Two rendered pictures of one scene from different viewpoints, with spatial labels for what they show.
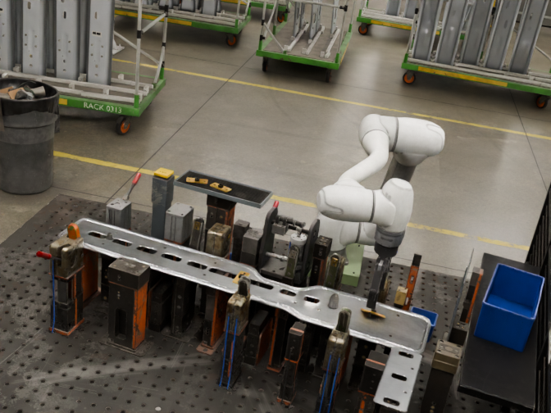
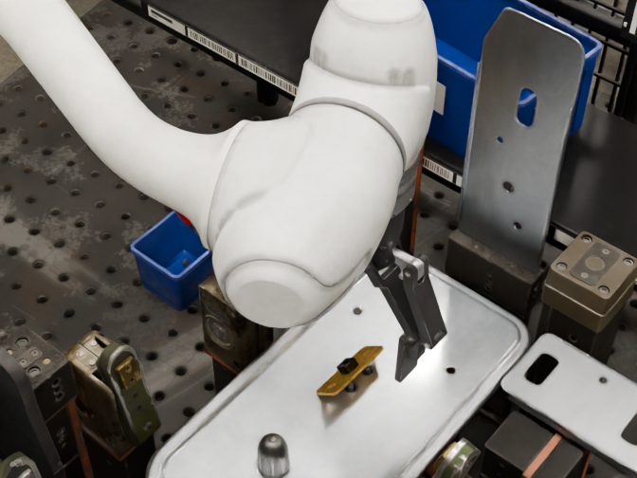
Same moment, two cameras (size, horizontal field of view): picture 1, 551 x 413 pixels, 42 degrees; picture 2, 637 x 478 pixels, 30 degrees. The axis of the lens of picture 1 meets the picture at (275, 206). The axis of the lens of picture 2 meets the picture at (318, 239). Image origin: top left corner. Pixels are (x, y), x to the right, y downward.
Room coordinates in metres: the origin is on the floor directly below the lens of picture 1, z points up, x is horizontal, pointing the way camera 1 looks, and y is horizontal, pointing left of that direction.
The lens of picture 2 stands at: (1.76, 0.34, 2.05)
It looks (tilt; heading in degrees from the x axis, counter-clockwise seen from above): 47 degrees down; 293
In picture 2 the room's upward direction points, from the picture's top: 1 degrees clockwise
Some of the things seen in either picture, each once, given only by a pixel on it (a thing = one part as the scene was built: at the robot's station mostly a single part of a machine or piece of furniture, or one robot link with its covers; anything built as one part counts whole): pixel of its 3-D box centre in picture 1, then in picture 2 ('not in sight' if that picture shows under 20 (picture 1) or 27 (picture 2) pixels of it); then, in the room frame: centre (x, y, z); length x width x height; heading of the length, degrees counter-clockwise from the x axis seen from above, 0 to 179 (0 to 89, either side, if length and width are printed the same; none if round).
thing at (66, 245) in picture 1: (66, 285); not in sight; (2.14, 0.70, 0.88); 0.15 x 0.11 x 0.36; 164
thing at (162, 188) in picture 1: (160, 224); not in sight; (2.61, 0.46, 0.92); 0.08 x 0.08 x 0.44; 74
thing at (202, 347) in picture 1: (216, 308); not in sight; (2.17, 0.16, 0.84); 0.17 x 0.06 x 0.29; 164
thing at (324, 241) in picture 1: (315, 288); (60, 470); (2.30, -0.19, 0.91); 0.07 x 0.05 x 0.42; 164
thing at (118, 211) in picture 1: (117, 242); not in sight; (2.47, 0.61, 0.88); 0.11 x 0.10 x 0.36; 164
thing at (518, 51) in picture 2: (458, 298); (514, 148); (1.94, -0.61, 1.17); 0.12 x 0.01 x 0.34; 164
